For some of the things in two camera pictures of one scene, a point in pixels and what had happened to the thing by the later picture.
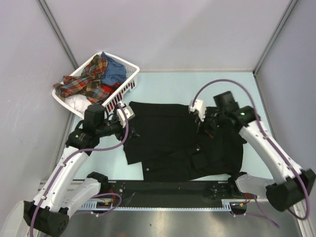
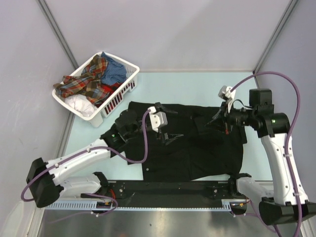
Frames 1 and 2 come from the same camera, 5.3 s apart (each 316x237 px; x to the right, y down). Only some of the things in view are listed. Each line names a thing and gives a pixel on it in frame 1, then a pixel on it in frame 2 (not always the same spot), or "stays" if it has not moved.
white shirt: x=79 y=101 stays
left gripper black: x=120 y=135 to x=171 y=137
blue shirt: x=114 y=73 stays
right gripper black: x=203 y=127 to x=222 y=120
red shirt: x=111 y=89 stays
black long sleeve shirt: x=172 y=144 stays
